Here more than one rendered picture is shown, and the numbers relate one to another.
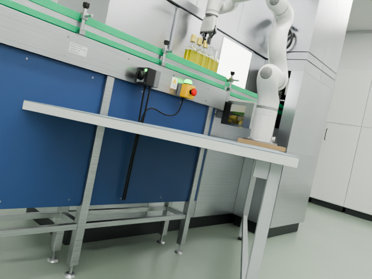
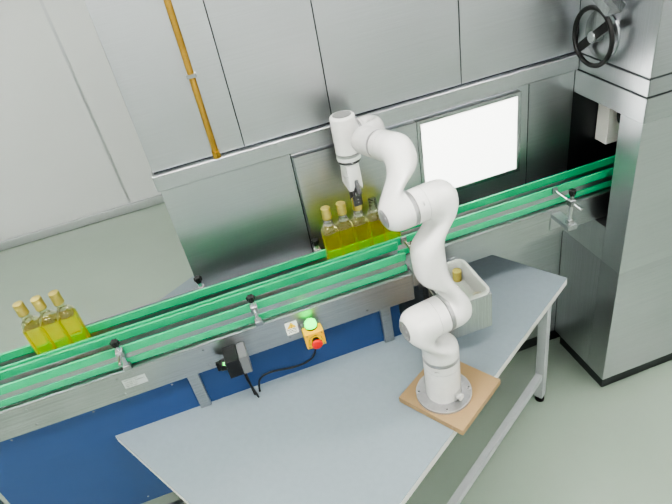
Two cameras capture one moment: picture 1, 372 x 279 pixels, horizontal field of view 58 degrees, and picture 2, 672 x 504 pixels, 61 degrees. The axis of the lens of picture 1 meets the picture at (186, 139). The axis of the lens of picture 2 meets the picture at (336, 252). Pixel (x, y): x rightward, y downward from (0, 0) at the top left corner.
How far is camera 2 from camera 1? 200 cm
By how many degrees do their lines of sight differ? 48
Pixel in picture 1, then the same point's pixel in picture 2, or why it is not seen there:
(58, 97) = (147, 417)
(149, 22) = (253, 208)
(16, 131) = (125, 456)
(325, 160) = not seen: outside the picture
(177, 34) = (308, 194)
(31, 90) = (116, 427)
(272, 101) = (434, 359)
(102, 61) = (169, 372)
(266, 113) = (431, 372)
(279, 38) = (420, 269)
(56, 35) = (104, 386)
